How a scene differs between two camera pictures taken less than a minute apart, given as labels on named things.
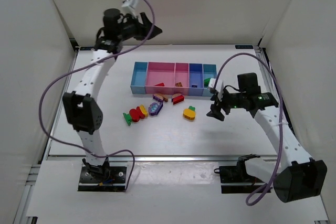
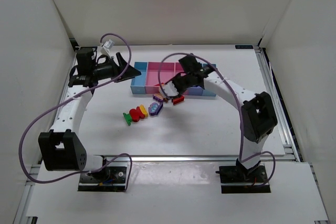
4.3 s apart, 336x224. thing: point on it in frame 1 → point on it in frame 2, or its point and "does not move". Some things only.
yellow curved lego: x=144 y=110 does not move
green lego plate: x=127 y=118 does not move
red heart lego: x=136 y=114 does not move
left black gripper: x=143 y=26 → x=118 y=65
